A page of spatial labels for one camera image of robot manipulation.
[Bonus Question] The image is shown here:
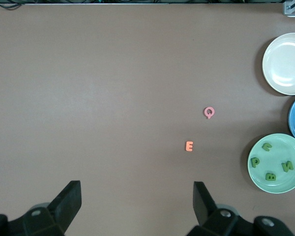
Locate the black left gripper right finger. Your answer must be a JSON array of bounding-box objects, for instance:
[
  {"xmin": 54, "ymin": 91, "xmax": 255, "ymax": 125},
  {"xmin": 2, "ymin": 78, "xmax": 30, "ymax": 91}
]
[{"xmin": 188, "ymin": 181, "xmax": 295, "ymax": 236}]

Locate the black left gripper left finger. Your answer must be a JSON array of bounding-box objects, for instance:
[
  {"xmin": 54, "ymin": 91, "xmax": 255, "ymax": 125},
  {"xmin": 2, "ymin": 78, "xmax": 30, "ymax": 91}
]
[{"xmin": 0, "ymin": 180, "xmax": 82, "ymax": 236}]

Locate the green foam letter N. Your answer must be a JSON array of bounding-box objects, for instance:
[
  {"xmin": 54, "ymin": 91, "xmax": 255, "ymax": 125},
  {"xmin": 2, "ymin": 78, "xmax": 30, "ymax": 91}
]
[{"xmin": 280, "ymin": 161, "xmax": 295, "ymax": 173}]

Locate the green plate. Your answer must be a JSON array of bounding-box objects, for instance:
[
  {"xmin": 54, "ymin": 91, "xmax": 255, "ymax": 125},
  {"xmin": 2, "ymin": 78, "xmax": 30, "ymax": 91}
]
[{"xmin": 247, "ymin": 133, "xmax": 295, "ymax": 194}]

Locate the pink foam letter Q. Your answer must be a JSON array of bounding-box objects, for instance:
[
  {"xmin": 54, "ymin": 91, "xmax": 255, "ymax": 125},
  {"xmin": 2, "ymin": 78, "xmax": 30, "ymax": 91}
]
[{"xmin": 203, "ymin": 106, "xmax": 216, "ymax": 119}]

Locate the brown table cover mat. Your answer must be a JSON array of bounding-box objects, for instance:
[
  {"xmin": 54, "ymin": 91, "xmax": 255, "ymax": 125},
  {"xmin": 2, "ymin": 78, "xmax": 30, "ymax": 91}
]
[{"xmin": 0, "ymin": 2, "xmax": 295, "ymax": 236}]

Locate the beige plate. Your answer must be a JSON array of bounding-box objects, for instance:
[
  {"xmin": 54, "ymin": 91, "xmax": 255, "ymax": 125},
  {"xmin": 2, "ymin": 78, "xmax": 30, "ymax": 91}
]
[{"xmin": 262, "ymin": 32, "xmax": 295, "ymax": 96}]

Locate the aluminium camera post bracket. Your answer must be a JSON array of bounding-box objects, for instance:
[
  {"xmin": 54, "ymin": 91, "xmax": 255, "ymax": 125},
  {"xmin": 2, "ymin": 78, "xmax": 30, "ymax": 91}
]
[{"xmin": 282, "ymin": 0, "xmax": 295, "ymax": 17}]

